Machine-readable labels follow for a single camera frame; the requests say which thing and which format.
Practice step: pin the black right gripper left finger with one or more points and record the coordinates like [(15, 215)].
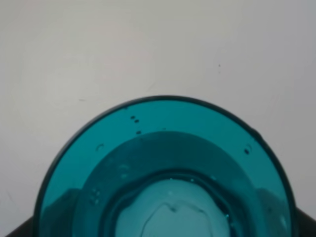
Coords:
[(24, 230)]

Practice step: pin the teal translucent plastic cup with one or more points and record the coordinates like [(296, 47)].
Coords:
[(166, 166)]

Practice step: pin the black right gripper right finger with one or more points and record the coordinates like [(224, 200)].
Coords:
[(306, 225)]

